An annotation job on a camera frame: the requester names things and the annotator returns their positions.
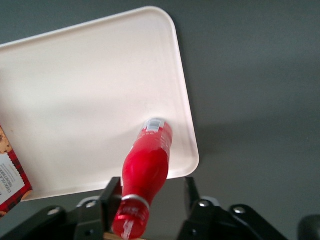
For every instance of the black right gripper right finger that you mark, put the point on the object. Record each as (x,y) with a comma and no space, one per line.
(202,217)

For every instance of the cream plastic tray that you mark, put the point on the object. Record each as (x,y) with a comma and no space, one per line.
(87,100)

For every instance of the red coke bottle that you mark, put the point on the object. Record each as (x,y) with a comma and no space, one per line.
(145,165)

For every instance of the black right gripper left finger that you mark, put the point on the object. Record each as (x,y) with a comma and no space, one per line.
(92,215)

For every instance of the red shortbread cookie box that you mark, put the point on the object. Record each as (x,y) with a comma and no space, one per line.
(12,175)

